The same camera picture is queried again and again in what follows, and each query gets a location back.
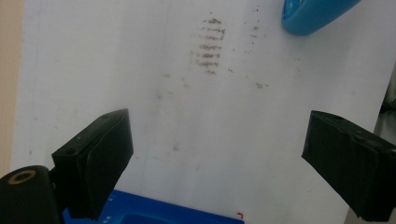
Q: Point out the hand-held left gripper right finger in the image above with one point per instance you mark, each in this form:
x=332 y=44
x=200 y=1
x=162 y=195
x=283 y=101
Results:
x=351 y=168

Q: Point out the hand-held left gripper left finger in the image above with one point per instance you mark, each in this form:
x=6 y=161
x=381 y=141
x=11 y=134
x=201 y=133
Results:
x=93 y=161

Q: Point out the blue cardboard box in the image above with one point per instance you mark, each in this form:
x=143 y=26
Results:
x=155 y=211

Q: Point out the light blue plastic object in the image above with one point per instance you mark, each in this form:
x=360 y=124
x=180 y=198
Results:
x=311 y=15

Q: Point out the white paper sheet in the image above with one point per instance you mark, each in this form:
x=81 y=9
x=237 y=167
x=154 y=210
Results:
x=218 y=124

